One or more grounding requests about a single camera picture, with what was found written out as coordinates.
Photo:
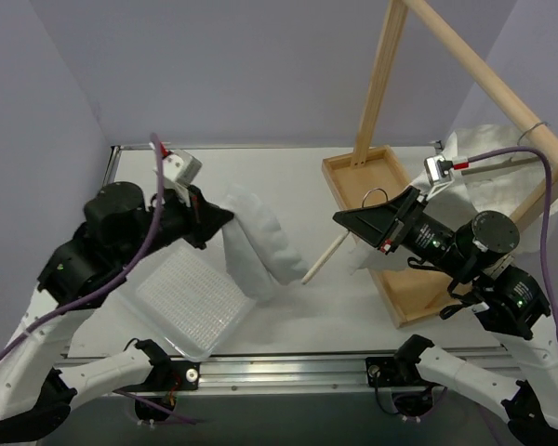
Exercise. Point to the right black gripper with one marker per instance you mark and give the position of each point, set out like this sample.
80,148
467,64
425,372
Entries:
398,223

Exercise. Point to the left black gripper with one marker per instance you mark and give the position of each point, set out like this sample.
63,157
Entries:
193,216

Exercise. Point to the light blue white skirt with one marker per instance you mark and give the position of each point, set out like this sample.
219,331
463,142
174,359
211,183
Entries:
258,254

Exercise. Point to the cream wooden hanger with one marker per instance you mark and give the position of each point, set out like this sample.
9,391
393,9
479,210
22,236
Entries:
334,246

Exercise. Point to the white pleated skirt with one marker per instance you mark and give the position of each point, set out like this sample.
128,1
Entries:
457,205

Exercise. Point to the grey hanger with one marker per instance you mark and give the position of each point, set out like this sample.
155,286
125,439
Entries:
487,138

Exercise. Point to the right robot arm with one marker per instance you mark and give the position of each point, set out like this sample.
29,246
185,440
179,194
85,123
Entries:
506,300

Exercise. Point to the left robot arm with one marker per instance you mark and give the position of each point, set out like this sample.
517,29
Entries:
35,396

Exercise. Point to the white plastic basket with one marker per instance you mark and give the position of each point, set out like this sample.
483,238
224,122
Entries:
181,295

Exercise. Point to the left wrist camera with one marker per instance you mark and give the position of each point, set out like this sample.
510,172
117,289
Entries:
174,170

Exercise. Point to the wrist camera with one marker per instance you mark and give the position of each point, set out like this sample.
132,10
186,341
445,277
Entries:
174,170
438,170

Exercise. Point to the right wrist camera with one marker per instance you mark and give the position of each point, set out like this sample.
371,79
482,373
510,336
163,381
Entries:
438,170

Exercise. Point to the aluminium front rail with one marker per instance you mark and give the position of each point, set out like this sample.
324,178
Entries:
317,373

